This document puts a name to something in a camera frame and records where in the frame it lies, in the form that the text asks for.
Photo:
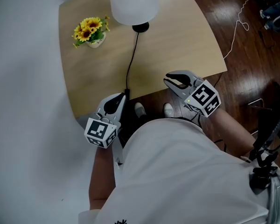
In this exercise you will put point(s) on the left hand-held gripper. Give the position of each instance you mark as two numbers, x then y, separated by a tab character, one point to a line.
100	130

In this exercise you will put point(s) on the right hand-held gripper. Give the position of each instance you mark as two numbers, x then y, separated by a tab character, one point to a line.
204	97

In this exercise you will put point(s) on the white table lamp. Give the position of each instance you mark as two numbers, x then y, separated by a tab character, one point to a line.
133	3

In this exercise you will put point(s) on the person's right forearm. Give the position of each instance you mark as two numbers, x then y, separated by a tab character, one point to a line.
228	129

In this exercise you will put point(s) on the person's left forearm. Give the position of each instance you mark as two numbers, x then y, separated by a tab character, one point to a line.
101	176

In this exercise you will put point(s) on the person's left white shoe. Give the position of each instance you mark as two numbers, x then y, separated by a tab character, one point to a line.
140	109

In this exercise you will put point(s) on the person's white shoe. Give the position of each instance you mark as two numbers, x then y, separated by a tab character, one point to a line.
168	109
140	109

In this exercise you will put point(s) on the person's black trousers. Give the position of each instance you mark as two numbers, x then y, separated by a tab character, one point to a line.
130	129

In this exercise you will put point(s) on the person's right white shoe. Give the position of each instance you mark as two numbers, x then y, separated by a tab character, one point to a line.
168	109

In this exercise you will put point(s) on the yellow sunflowers in white pot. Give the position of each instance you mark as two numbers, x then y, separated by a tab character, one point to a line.
88	30

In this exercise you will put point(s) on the person's white shirt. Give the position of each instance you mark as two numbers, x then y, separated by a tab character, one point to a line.
182	171

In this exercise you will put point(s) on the black clamp mount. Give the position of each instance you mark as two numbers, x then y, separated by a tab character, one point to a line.
262	171

